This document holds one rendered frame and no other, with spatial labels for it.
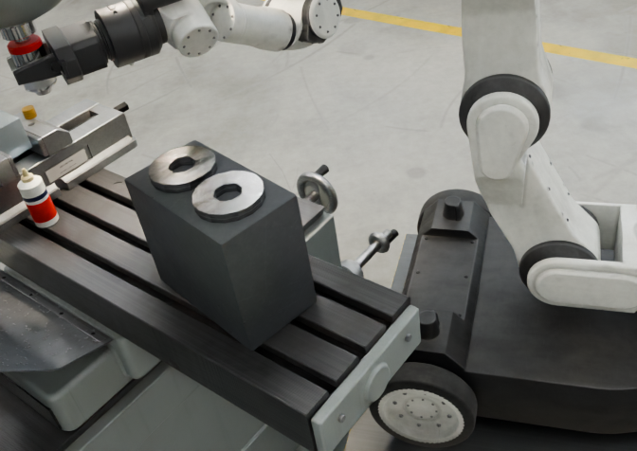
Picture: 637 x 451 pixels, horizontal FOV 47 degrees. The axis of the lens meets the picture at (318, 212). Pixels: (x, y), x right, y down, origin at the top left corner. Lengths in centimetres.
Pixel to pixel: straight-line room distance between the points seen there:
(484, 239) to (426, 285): 20
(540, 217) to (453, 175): 149
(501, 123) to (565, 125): 194
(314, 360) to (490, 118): 48
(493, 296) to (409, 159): 146
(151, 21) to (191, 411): 71
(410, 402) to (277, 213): 64
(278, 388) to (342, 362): 9
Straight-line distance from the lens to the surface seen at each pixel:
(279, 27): 126
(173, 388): 134
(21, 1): 103
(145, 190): 97
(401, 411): 145
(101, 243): 123
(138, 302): 110
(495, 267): 159
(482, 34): 117
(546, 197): 132
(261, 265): 90
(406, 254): 188
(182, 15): 113
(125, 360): 121
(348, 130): 314
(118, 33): 111
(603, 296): 140
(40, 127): 138
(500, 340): 145
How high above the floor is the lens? 165
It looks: 38 degrees down
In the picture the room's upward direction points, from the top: 10 degrees counter-clockwise
